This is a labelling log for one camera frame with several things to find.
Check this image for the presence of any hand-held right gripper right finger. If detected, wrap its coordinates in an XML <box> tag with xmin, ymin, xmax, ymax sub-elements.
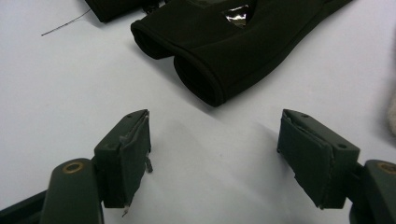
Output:
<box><xmin>276</xmin><ymin>108</ymin><xmax>361</xmax><ymax>210</ymax></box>

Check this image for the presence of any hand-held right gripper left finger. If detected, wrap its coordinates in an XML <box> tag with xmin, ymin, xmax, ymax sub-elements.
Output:
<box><xmin>93</xmin><ymin>108</ymin><xmax>154</xmax><ymax>217</ymax></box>

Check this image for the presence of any beige glove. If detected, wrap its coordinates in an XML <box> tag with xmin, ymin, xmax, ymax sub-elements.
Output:
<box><xmin>387</xmin><ymin>90</ymin><xmax>396</xmax><ymax>138</ymax></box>

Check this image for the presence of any black glove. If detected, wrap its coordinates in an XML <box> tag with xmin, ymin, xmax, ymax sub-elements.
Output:
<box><xmin>130</xmin><ymin>0</ymin><xmax>354</xmax><ymax>107</ymax></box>
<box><xmin>83</xmin><ymin>0</ymin><xmax>166</xmax><ymax>23</ymax></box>

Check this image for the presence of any thin dark thread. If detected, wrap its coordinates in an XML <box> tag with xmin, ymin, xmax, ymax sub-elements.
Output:
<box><xmin>40</xmin><ymin>8</ymin><xmax>92</xmax><ymax>36</ymax></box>

